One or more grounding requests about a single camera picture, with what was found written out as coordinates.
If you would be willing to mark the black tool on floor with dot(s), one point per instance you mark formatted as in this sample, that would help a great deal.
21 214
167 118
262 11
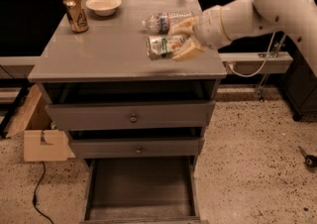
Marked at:
310 160

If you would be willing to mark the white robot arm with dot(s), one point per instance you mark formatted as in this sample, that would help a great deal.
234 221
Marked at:
241 19

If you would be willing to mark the clear plastic water bottle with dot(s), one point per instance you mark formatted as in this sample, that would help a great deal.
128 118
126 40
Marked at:
160 23

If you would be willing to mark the grey metal rail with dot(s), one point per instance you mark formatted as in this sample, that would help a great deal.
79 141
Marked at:
260 63

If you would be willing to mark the grey middle drawer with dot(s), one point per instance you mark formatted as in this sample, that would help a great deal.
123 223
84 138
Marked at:
134 148

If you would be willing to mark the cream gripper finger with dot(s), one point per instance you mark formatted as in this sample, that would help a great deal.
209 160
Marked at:
190 49
185 27

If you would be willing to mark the white bowl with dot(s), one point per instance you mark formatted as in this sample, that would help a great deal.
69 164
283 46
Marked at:
103 7

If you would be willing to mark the grey drawer cabinet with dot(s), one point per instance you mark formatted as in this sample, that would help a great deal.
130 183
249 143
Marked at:
109 64

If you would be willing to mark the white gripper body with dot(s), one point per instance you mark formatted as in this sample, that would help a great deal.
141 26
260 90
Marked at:
208 30

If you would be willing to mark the dark cabinet at right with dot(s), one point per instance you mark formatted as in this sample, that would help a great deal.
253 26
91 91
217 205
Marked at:
300 86

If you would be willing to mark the green 7up can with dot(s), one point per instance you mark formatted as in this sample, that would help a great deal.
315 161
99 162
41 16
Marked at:
164 46

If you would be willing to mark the grey top drawer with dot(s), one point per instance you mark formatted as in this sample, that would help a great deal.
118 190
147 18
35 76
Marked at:
146 115

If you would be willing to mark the grey open bottom drawer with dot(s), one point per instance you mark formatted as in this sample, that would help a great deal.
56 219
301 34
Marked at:
141 191

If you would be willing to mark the cardboard box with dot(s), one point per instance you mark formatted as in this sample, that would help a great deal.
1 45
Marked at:
41 141

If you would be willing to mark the gold soda can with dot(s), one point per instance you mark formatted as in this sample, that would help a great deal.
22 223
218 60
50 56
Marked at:
76 15

